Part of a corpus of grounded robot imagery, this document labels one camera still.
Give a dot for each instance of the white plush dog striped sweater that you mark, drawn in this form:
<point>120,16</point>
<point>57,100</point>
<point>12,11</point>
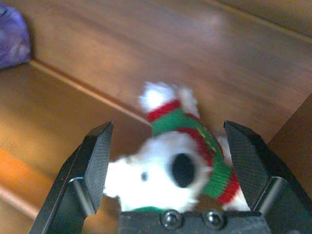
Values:
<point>158,156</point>

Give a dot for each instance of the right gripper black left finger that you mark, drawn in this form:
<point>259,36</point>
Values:
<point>95,165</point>

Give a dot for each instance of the purple tissue pack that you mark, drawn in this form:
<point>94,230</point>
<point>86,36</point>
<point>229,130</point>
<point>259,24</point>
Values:
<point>12,41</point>

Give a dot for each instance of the brown wooden cabinet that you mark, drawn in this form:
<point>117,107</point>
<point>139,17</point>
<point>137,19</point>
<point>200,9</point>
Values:
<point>170,48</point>

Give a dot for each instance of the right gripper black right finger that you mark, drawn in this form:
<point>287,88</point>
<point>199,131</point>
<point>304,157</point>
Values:
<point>246,165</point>

